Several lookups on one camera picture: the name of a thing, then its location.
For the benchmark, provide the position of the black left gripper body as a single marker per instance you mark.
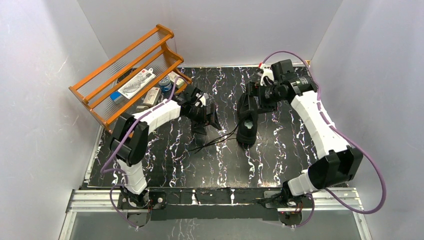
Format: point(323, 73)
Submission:
point(205, 117)

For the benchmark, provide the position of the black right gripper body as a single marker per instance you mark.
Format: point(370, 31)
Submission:
point(267, 96)

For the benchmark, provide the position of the black mesh shoe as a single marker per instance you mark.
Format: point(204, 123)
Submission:
point(247, 128)

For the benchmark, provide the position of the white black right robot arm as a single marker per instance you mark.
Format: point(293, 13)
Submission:
point(338, 161)

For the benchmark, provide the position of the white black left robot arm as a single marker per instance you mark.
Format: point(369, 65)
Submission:
point(129, 139)

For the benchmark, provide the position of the small green white box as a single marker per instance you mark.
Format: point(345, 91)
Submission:
point(176, 79)

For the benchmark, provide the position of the blue tape roll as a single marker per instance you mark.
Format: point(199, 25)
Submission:
point(165, 84)

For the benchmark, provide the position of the beige rectangular box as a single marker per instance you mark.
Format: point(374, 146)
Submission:
point(152, 97)

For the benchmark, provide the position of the small grey block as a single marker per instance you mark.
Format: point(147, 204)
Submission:
point(141, 108)

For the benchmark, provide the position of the orange wooden shelf rack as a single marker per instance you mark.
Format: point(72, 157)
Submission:
point(148, 52)

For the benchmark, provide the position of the white ruler set package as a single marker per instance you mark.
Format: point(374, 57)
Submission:
point(137, 83)

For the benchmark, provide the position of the blue eraser block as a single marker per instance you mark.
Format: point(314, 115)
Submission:
point(116, 97)

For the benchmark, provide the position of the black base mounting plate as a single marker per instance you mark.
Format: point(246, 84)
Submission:
point(216, 212)

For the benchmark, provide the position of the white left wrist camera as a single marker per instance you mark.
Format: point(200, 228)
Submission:
point(201, 99)

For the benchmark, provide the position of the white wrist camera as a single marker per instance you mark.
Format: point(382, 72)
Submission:
point(201, 99)
point(266, 75)

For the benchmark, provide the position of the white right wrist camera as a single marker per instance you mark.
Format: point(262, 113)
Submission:
point(266, 75)

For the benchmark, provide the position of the aluminium frame rail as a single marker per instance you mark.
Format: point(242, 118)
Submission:
point(103, 200)

